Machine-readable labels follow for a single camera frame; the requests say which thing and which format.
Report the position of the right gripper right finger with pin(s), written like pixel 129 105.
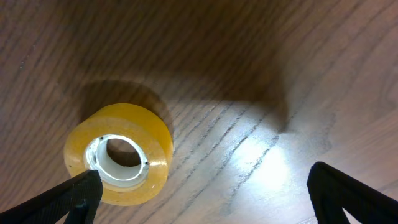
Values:
pixel 333 193

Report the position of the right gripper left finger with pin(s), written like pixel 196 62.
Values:
pixel 76 199

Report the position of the yellow tape roll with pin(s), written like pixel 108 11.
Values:
pixel 129 146

